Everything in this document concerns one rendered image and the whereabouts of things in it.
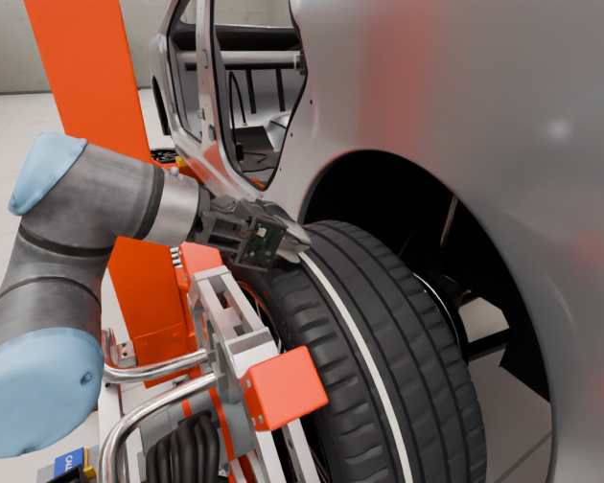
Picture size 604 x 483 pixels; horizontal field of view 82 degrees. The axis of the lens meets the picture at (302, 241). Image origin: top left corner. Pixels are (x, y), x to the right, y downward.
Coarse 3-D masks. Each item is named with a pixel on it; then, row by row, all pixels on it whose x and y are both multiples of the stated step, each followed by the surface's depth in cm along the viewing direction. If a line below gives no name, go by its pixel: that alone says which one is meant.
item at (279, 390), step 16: (288, 352) 41; (304, 352) 41; (256, 368) 39; (272, 368) 39; (288, 368) 40; (304, 368) 40; (256, 384) 38; (272, 384) 39; (288, 384) 39; (304, 384) 40; (320, 384) 40; (256, 400) 39; (272, 400) 38; (288, 400) 38; (304, 400) 39; (320, 400) 39; (256, 416) 41; (272, 416) 37; (288, 416) 37
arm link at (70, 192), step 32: (32, 160) 31; (64, 160) 33; (96, 160) 35; (128, 160) 37; (32, 192) 32; (64, 192) 33; (96, 192) 34; (128, 192) 36; (160, 192) 38; (32, 224) 34; (64, 224) 34; (96, 224) 36; (128, 224) 37
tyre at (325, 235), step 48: (336, 240) 62; (288, 288) 51; (336, 288) 52; (384, 288) 53; (288, 336) 50; (336, 336) 47; (384, 336) 49; (432, 336) 51; (336, 384) 44; (384, 384) 46; (432, 384) 48; (336, 432) 43; (384, 432) 44; (432, 432) 46; (480, 432) 50; (336, 480) 46; (384, 480) 43; (432, 480) 46; (480, 480) 52
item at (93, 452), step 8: (88, 448) 102; (96, 448) 102; (88, 456) 100; (96, 456) 100; (88, 464) 99; (96, 464) 99; (40, 472) 96; (48, 472) 96; (96, 472) 96; (40, 480) 95; (48, 480) 95; (96, 480) 95
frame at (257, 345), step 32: (192, 288) 70; (224, 288) 63; (192, 320) 86; (224, 320) 52; (256, 320) 52; (224, 352) 49; (256, 352) 47; (256, 448) 46; (288, 448) 48; (256, 480) 81
